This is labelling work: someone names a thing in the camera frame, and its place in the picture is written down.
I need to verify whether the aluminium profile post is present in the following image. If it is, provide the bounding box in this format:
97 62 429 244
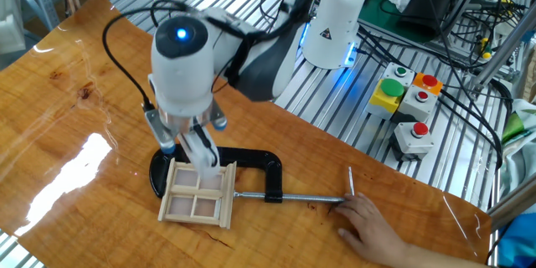
471 8 536 91

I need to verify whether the green and white cloth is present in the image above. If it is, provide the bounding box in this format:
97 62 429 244
499 98 536 185

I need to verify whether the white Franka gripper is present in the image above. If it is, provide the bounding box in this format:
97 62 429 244
178 125 222 179

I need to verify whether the black C-clamp with steel screw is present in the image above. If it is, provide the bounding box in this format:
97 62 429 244
148 144 359 204

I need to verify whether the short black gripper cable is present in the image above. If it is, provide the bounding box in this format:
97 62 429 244
192 123 219 167

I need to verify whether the yellow handled screwdriver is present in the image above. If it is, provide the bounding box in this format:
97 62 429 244
478 36 493 60

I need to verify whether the black bag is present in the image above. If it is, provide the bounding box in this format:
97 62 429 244
395 0 460 39

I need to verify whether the grey box small red button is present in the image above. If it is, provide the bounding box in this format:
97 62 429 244
391 85 439 125

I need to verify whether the yellow box with green button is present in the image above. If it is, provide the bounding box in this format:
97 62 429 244
366 77 406 121

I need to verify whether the green cutting mat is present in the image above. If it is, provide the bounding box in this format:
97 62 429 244
267 0 478 45

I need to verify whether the miniature wooden sliding window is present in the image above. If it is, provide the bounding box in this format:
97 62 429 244
157 157 238 230

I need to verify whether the thick black cable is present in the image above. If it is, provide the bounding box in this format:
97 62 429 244
437 79 503 171

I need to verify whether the grey box big red button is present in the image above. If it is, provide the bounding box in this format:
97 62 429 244
388 121 436 162

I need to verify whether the glossy wood-pattern mat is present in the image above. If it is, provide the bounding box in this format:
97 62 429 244
0 0 493 268

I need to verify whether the person's bare hand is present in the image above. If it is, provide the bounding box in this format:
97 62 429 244
334 192 410 267

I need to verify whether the aluminium profile bar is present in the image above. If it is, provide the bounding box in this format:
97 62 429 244
487 178 536 229

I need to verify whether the blue garment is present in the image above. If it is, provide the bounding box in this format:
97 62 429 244
497 213 536 268

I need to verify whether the crumpled white tissue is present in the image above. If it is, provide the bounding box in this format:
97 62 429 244
385 0 414 13

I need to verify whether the grey box small green button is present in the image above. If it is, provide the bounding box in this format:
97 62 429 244
383 61 416 89

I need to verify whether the orange box with red button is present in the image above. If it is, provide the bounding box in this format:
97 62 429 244
412 71 444 96

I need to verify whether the black camera cable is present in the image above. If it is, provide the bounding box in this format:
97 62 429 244
101 0 252 112

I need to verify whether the silver camera with blue ends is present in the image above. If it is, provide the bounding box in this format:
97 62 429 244
143 99 229 155

